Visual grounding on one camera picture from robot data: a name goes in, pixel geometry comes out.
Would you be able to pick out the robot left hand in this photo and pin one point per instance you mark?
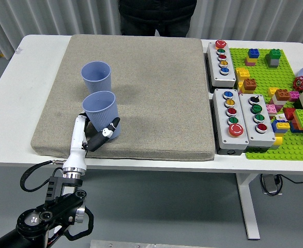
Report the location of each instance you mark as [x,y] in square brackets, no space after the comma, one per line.
[77,139]

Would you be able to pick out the blue ribbed cup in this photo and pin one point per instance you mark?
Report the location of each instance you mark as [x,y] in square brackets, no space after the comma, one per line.
[96,77]
[102,116]

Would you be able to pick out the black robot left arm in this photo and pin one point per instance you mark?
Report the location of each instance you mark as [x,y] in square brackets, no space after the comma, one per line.
[61,206]

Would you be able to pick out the white table leg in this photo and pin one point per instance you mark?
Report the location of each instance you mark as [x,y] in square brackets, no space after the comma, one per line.
[248,206]
[66,190]

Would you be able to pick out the grey-brown mat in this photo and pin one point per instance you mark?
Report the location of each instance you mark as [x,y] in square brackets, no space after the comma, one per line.
[154,103]

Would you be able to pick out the grey five-button control box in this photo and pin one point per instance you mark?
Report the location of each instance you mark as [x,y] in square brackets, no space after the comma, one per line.
[229,77]
[221,129]

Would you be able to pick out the person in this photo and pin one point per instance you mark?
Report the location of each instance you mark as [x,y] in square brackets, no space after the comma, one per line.
[154,13]

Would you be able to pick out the yellow toy brick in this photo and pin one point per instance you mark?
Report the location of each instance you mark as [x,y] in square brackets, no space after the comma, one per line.
[249,60]
[282,125]
[242,73]
[272,91]
[241,87]

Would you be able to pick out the brown toy brick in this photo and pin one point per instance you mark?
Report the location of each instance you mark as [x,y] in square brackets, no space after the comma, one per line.
[250,84]
[282,94]

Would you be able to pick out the blue toy brick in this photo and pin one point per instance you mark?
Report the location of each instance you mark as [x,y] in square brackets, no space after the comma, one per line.
[294,127]
[275,129]
[254,53]

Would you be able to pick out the light pink toy brick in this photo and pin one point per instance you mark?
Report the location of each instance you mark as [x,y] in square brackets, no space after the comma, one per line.
[271,108]

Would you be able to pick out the lime green brick baseplate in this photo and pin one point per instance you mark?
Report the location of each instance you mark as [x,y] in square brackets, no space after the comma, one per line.
[265,77]

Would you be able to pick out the grey power adapter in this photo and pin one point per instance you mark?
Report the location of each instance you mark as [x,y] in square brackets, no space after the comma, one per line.
[270,183]

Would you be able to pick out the yellow toy cylinder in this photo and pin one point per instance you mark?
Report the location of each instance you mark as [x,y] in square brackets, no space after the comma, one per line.
[277,142]

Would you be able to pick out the white toy brick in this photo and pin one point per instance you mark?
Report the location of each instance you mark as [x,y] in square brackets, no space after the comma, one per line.
[278,102]

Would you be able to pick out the white card yellow triangle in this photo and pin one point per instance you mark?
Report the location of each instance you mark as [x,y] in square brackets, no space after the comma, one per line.
[280,118]

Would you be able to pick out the white pleated curtain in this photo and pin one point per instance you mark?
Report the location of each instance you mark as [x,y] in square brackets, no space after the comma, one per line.
[244,18]

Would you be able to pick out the red toy brick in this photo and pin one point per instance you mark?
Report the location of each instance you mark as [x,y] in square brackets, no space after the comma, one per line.
[289,113]

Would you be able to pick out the dark green toy brick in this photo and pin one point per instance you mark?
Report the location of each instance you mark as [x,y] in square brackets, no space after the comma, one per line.
[274,54]

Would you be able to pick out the magenta toy brick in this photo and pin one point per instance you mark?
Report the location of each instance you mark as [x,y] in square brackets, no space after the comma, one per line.
[294,96]

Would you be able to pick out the grey selector switch control box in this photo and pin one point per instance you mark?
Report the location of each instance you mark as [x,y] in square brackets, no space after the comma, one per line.
[264,138]

